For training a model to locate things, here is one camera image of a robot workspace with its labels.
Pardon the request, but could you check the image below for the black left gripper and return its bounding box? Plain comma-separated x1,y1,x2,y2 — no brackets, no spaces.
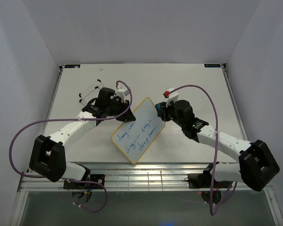
106,99,135,122

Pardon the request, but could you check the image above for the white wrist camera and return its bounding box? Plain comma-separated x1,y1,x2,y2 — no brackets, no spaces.
163,87,179,107
116,87,130,98

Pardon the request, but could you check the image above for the yellow framed whiteboard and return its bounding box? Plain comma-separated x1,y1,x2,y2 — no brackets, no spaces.
111,97,166,164

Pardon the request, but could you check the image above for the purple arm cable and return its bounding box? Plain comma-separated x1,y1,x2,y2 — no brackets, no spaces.
9,80,133,214
164,84,238,216

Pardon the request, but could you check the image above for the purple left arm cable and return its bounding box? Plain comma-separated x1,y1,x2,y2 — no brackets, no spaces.
9,80,133,214

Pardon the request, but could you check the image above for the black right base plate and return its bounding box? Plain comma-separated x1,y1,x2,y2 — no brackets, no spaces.
185,173,212,188

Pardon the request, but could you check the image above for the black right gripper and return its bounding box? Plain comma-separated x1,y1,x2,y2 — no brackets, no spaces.
157,98,184,128

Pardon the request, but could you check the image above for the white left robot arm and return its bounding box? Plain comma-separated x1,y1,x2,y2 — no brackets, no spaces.
29,87,136,188

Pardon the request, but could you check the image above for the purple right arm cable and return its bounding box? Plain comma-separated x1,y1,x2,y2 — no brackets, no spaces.
164,84,238,216

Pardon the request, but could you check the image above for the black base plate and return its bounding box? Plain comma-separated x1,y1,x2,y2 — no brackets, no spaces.
185,173,212,188
63,174,106,190

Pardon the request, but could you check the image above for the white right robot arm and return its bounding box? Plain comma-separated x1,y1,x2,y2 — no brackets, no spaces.
155,100,280,192

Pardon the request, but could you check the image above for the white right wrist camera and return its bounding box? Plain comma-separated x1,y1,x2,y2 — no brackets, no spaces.
163,87,179,107

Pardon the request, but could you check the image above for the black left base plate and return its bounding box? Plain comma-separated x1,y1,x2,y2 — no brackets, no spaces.
63,174,106,190

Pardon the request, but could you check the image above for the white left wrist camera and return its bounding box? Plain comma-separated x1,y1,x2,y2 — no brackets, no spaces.
116,87,130,98

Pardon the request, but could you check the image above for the aluminium rail frame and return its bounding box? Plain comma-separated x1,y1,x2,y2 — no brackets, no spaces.
10,63,283,226

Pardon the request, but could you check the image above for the blue label right corner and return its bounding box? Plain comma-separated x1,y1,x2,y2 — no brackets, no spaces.
204,64,221,68

